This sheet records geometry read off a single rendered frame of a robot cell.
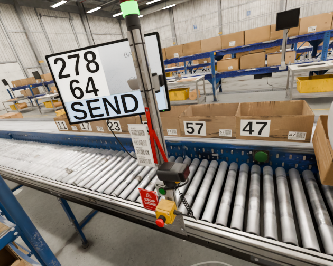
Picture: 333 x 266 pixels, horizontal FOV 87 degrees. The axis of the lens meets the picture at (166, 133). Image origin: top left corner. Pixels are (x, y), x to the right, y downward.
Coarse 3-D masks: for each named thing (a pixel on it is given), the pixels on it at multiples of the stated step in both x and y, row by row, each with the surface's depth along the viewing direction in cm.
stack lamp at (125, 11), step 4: (120, 0) 50; (124, 0) 49; (128, 0) 49; (132, 0) 50; (136, 0) 51; (120, 4) 51; (124, 4) 50; (128, 4) 50; (132, 4) 50; (136, 4) 51; (124, 8) 50; (128, 8) 50; (132, 8) 50; (136, 8) 51; (124, 12) 51; (128, 12) 50; (132, 12) 50; (136, 12) 51
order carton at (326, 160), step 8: (320, 120) 84; (320, 128) 83; (320, 136) 83; (328, 136) 92; (320, 144) 82; (328, 144) 91; (320, 152) 82; (328, 152) 72; (320, 160) 81; (328, 160) 72; (320, 168) 81; (328, 168) 72; (320, 176) 81; (328, 176) 75; (328, 184) 78
